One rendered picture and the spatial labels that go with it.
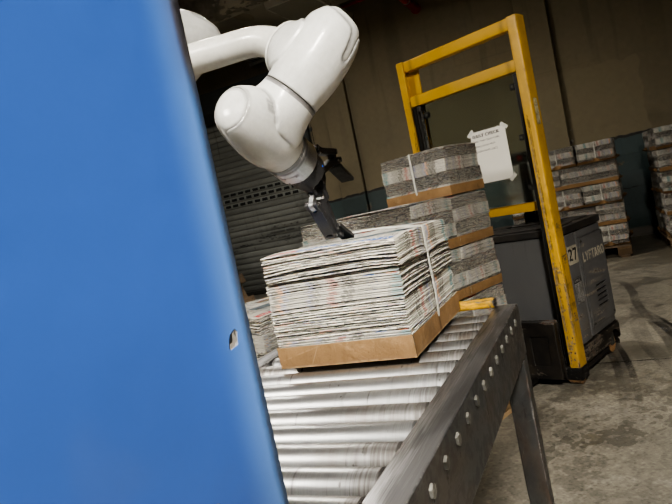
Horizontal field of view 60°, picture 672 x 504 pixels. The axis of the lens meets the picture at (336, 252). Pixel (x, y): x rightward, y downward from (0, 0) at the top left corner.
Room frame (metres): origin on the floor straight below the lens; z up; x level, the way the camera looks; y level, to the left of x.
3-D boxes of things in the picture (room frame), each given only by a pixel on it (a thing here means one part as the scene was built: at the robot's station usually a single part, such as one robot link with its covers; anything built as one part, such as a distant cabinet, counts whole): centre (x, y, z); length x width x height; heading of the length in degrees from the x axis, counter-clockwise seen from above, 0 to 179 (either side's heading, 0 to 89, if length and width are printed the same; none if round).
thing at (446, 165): (2.83, -0.53, 0.65); 0.39 x 0.30 x 1.29; 44
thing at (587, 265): (3.39, -1.10, 0.40); 0.69 x 0.55 x 0.80; 44
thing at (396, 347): (1.16, -0.01, 0.83); 0.29 x 0.16 x 0.04; 65
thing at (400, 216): (2.41, -0.10, 0.95); 0.38 x 0.29 x 0.23; 44
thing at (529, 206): (3.16, -0.87, 0.92); 0.57 x 0.01 x 0.05; 44
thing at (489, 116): (3.14, -0.85, 1.27); 0.57 x 0.01 x 0.65; 44
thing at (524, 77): (2.89, -1.07, 0.97); 0.09 x 0.09 x 1.75; 44
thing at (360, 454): (0.79, 0.17, 0.77); 0.47 x 0.05 x 0.05; 65
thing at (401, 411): (0.90, 0.12, 0.77); 0.47 x 0.05 x 0.05; 65
